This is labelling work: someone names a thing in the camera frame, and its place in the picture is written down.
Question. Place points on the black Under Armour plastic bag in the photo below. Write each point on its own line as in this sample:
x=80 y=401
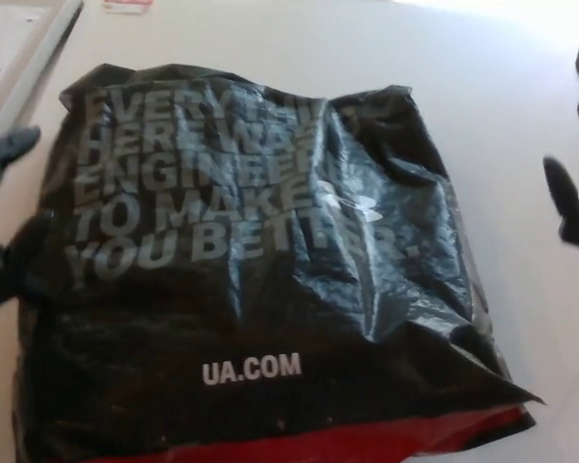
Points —
x=270 y=289

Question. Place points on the white printed paper sheet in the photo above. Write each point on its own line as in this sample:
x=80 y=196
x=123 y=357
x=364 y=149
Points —
x=9 y=43

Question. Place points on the white red label sticker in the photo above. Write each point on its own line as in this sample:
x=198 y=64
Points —
x=128 y=6

